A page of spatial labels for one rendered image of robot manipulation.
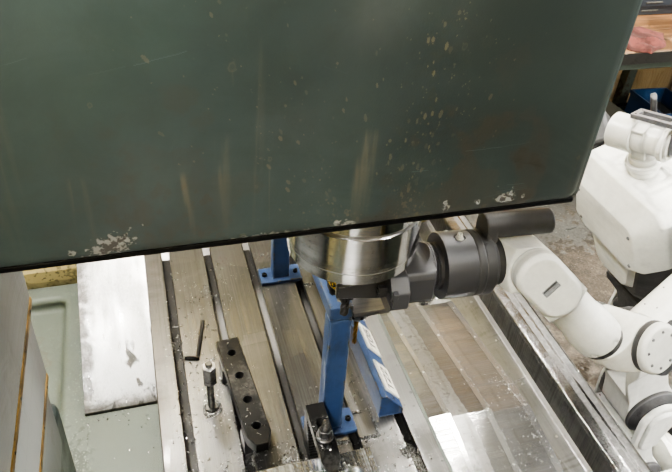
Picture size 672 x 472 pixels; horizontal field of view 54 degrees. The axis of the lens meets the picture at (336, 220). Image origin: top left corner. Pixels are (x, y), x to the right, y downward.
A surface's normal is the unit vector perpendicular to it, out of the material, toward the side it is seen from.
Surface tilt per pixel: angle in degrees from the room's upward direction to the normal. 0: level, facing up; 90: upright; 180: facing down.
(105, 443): 0
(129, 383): 24
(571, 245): 0
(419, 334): 8
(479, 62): 90
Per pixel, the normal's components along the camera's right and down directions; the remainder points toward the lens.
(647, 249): -0.47, 0.65
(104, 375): 0.17, -0.50
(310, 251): -0.59, 0.45
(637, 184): -0.31, -0.70
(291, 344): 0.07, -0.80
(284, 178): 0.28, 0.58
